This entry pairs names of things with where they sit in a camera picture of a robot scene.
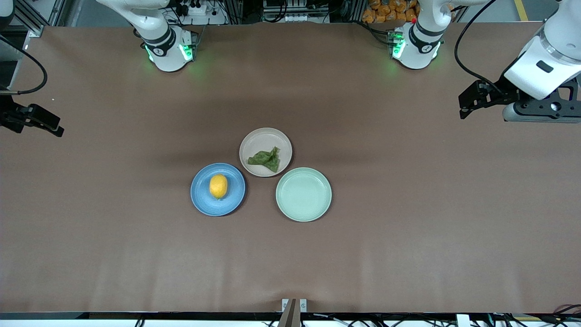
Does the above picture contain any yellow lemon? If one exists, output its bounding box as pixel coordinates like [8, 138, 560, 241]
[209, 174, 228, 199]

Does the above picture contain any green lettuce leaf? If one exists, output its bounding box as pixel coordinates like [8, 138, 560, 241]
[247, 146, 281, 173]

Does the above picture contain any bag of orange fruits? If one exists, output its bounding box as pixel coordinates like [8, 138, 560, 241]
[362, 0, 420, 24]

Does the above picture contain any blue plate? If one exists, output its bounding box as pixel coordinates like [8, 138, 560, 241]
[190, 163, 246, 217]

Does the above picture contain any brown table cover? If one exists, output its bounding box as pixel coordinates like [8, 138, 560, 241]
[0, 23, 581, 315]

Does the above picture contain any white power strip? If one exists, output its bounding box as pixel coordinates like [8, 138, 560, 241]
[175, 2, 208, 16]

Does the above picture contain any light green plate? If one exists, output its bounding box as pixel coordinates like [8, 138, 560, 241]
[276, 167, 332, 223]

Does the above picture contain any white control equipment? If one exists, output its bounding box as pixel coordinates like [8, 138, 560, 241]
[262, 0, 331, 23]

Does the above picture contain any beige plate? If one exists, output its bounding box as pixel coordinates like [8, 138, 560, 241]
[239, 127, 293, 178]

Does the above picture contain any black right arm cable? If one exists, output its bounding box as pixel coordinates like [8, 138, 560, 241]
[0, 34, 49, 96]

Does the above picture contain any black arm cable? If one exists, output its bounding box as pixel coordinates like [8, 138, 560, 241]
[454, 0, 502, 94]
[0, 34, 49, 96]

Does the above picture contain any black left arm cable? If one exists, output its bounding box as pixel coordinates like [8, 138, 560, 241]
[454, 0, 502, 94]

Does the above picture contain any aluminium frame profile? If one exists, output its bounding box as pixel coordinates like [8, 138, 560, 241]
[14, 0, 62, 38]

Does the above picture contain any silver table edge bracket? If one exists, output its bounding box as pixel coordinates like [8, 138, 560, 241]
[281, 298, 308, 313]

